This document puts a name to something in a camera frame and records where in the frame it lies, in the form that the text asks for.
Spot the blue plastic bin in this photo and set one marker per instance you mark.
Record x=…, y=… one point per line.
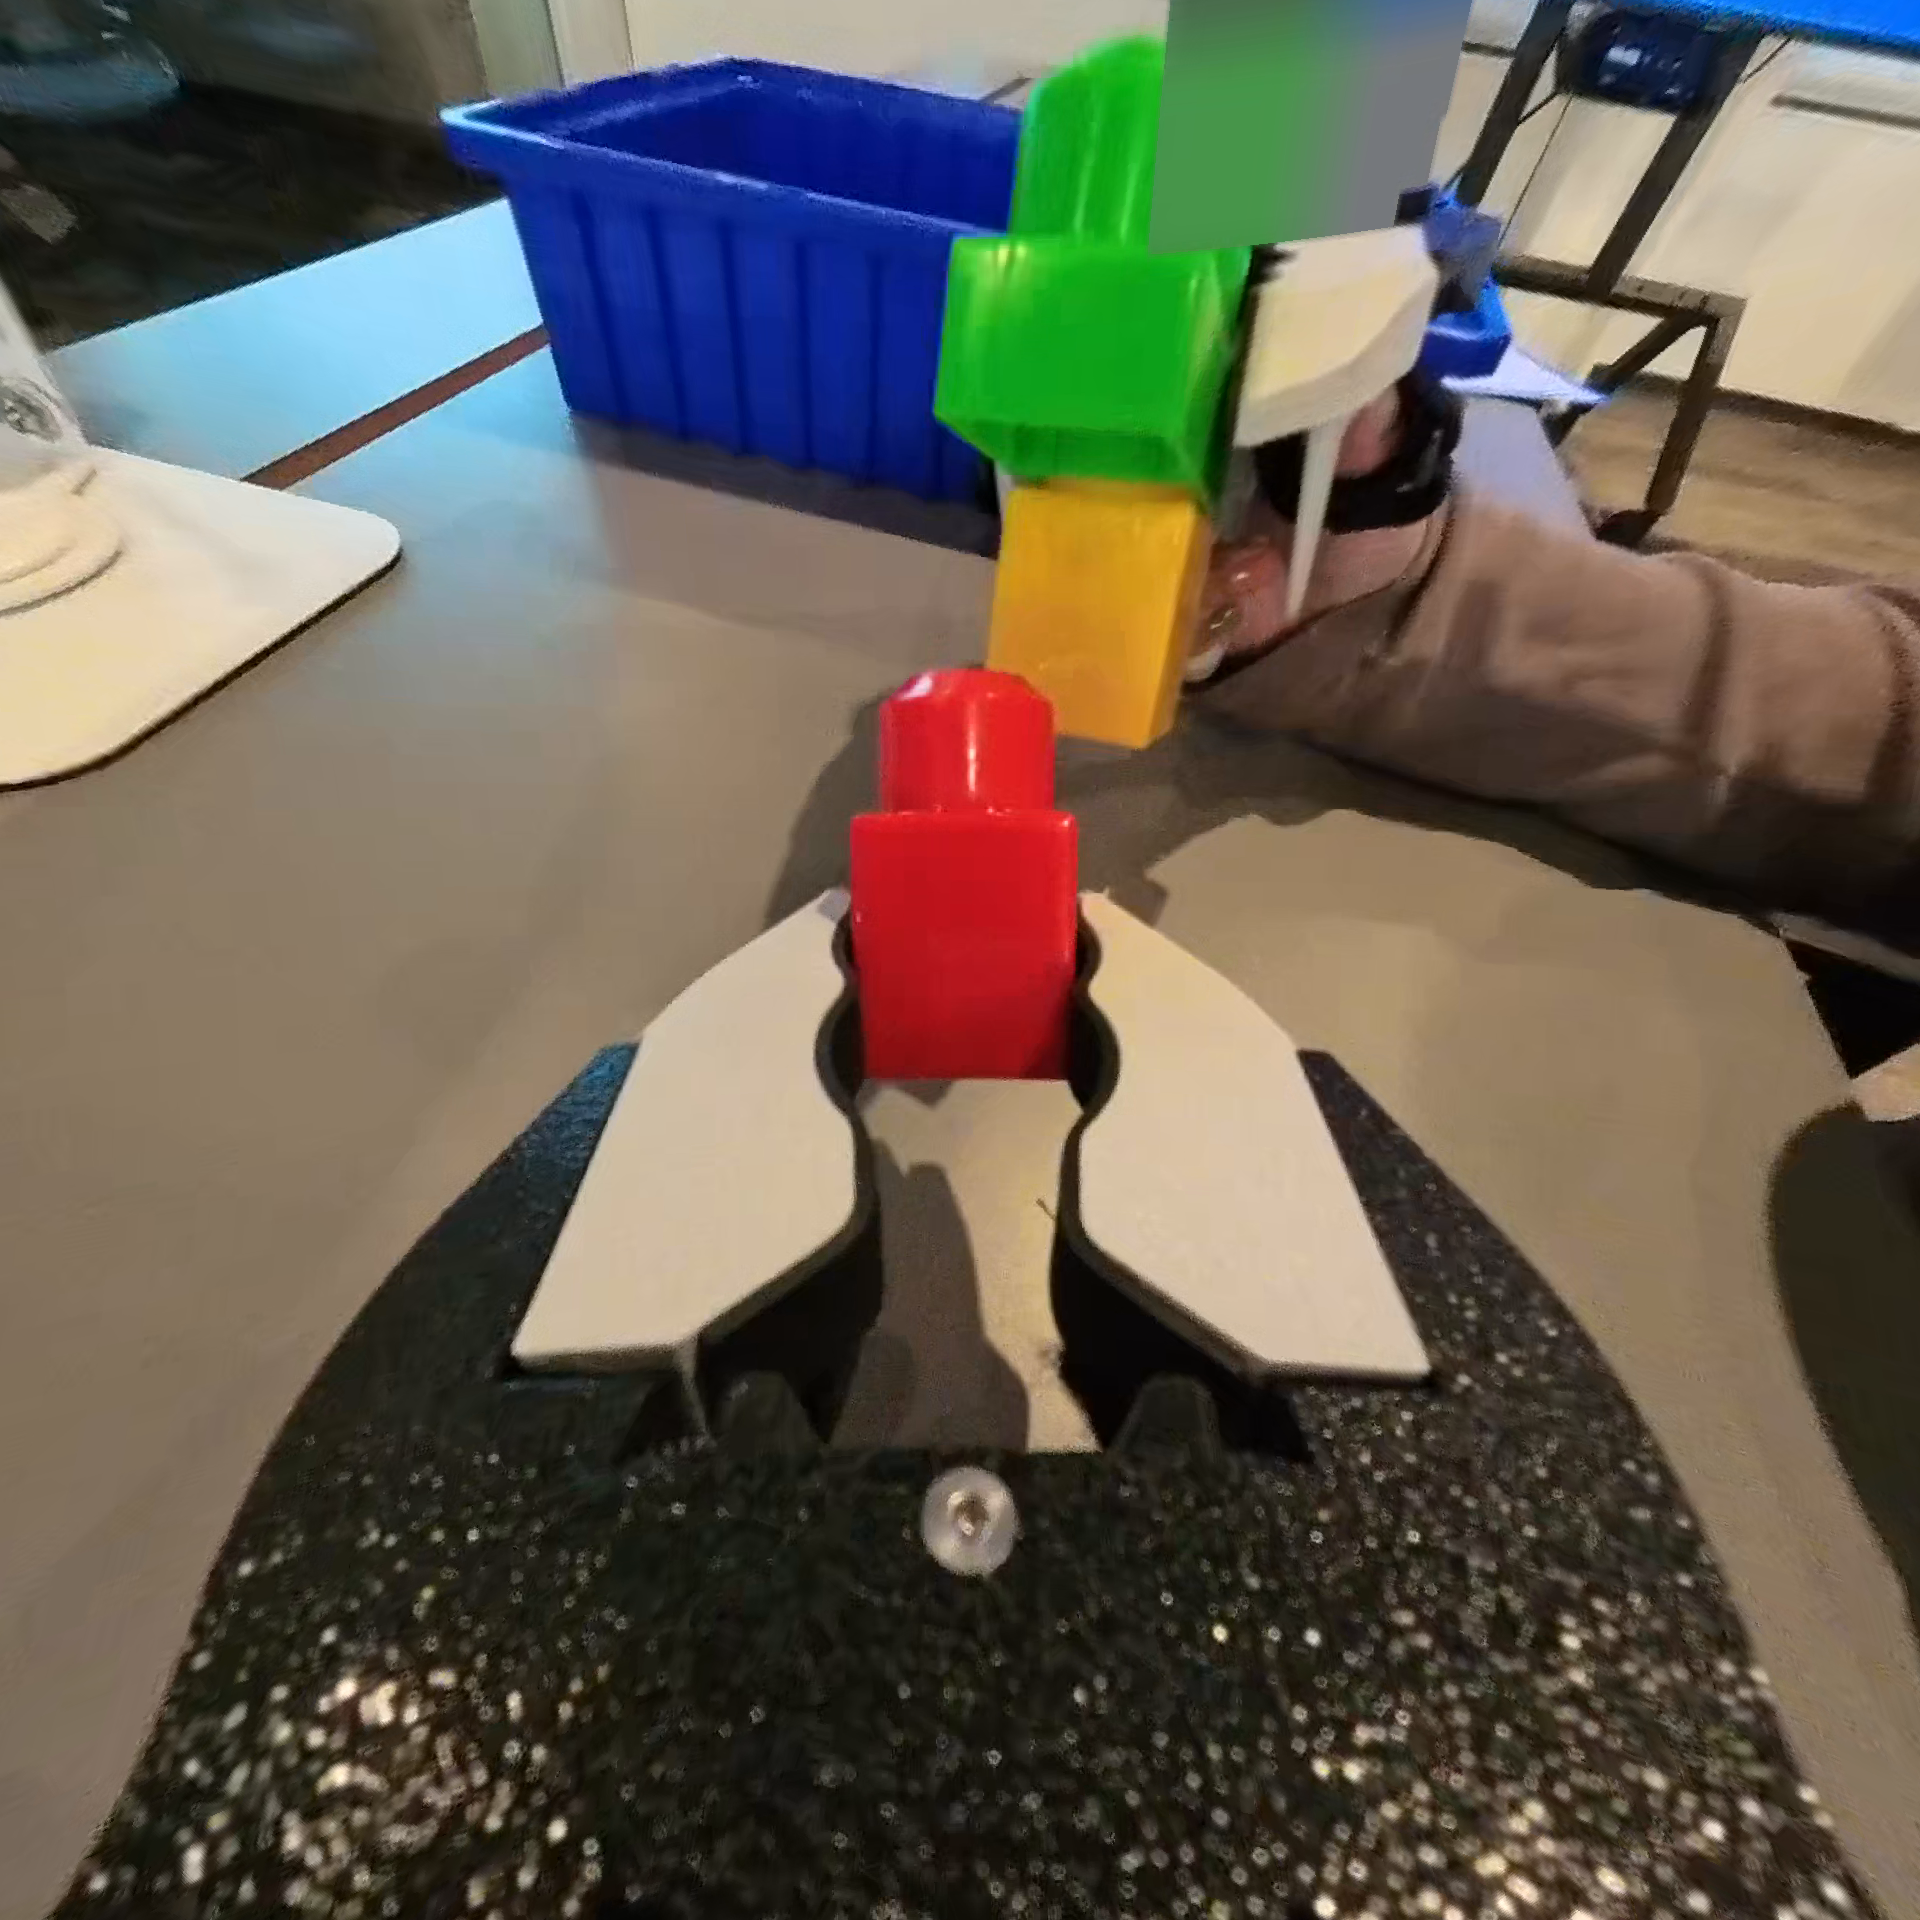
x=721, y=270

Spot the person's right forearm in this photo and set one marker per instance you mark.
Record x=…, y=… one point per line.
x=1576, y=706

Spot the green two-stud block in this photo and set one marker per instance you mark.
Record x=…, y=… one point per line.
x=1080, y=347

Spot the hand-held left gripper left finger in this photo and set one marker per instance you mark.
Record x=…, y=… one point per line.
x=692, y=1185

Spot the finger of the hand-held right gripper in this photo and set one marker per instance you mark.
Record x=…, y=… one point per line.
x=1335, y=330

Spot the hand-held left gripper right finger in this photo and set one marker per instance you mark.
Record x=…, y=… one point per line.
x=1244, y=1201

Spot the yellow single-stud block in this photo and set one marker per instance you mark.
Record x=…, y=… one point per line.
x=1089, y=615

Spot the white base document stand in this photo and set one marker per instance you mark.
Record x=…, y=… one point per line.
x=225, y=599

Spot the red single-stud block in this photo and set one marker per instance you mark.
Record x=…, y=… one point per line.
x=961, y=932

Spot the person's right hand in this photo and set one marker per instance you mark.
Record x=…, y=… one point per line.
x=1359, y=580

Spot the black monitor cart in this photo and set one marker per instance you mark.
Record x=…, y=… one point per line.
x=1652, y=300

